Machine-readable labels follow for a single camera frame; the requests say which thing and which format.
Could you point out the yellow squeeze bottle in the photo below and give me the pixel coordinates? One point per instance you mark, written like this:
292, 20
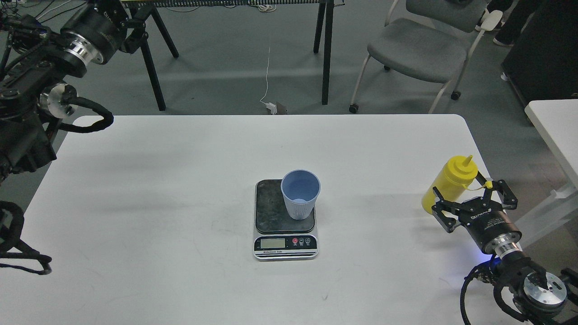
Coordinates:
452, 180

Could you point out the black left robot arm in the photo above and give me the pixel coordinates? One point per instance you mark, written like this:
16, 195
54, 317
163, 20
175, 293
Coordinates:
36, 102

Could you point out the digital kitchen scale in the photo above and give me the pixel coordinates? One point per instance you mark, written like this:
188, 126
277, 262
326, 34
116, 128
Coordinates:
277, 236

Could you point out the white side table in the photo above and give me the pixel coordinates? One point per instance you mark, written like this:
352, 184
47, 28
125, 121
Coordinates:
557, 123

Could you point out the blue ribbed plastic cup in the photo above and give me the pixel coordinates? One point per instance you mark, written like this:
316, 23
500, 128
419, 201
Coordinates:
300, 189

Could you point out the black trestle table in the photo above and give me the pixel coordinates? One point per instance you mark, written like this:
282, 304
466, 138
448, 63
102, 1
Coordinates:
213, 52

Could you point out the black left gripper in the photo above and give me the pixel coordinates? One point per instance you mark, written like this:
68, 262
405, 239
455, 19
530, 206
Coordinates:
103, 24

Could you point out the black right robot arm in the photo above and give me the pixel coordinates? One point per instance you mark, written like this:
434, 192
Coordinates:
522, 288

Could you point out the grey office chair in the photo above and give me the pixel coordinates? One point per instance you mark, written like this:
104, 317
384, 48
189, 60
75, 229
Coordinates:
426, 53

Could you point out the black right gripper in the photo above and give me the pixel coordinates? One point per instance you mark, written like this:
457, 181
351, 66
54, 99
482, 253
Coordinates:
484, 218

